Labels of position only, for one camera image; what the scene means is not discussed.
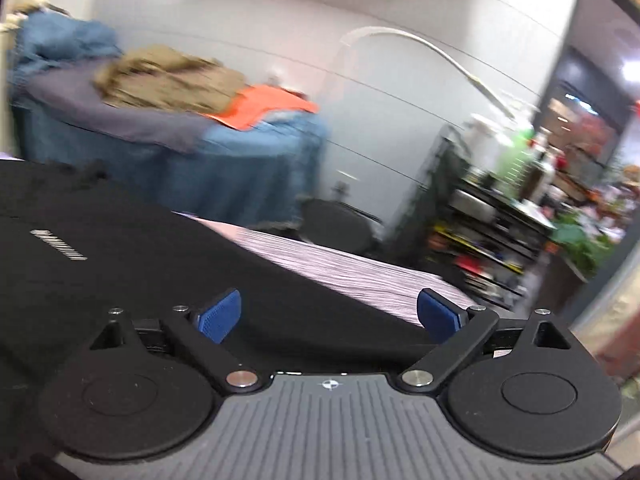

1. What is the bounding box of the green bottle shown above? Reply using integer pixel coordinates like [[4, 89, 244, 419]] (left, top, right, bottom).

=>
[[494, 129, 537, 197]]

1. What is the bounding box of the black garment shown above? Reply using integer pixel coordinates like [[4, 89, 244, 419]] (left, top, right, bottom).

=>
[[0, 159, 442, 463]]

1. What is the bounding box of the khaki garment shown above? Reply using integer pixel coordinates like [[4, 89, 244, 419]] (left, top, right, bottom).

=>
[[92, 45, 249, 116]]

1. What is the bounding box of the blue denim cloth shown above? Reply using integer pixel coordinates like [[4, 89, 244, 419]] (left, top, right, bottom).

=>
[[7, 10, 331, 229]]

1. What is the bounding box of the black round chair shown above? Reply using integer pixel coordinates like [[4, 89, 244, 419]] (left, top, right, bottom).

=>
[[299, 197, 387, 257]]

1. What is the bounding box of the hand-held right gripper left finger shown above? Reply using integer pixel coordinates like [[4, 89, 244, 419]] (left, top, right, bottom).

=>
[[89, 288, 267, 393]]

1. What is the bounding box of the black storage rack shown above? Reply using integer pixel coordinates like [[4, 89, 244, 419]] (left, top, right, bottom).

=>
[[399, 124, 557, 312]]

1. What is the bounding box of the orange garment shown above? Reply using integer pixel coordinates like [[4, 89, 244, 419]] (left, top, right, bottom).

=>
[[201, 83, 321, 132]]

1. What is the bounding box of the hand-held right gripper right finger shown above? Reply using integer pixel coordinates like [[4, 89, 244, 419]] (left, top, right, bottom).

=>
[[397, 288, 572, 394]]

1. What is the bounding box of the green plant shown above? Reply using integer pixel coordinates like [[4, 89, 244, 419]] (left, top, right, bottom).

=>
[[549, 209, 617, 277]]

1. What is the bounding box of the grey cloth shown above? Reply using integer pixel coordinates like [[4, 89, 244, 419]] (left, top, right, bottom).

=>
[[25, 64, 222, 156]]

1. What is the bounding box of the white curved hose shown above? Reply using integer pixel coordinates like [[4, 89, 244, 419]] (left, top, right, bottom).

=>
[[334, 26, 542, 122]]

